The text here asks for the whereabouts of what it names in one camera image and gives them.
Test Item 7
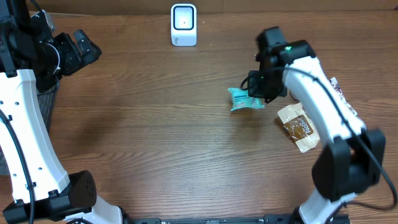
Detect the teal snack wrapper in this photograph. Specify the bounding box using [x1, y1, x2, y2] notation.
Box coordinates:
[228, 88, 265, 111]

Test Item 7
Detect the beige dried food pouch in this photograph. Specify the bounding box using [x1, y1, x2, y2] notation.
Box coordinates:
[277, 77, 358, 154]

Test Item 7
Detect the green lid jar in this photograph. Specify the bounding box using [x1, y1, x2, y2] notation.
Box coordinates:
[290, 90, 300, 101]

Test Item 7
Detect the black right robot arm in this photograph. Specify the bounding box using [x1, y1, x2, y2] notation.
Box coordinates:
[243, 27, 386, 223]

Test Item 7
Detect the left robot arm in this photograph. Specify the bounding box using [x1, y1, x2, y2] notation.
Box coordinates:
[1, 0, 131, 223]

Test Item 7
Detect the white barcode scanner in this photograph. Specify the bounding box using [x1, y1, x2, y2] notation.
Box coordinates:
[170, 3, 197, 47]

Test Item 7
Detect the grey plastic mesh basket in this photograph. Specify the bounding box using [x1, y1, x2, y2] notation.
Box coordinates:
[1, 81, 60, 175]

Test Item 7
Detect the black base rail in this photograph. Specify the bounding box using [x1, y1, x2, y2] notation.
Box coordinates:
[130, 213, 351, 224]

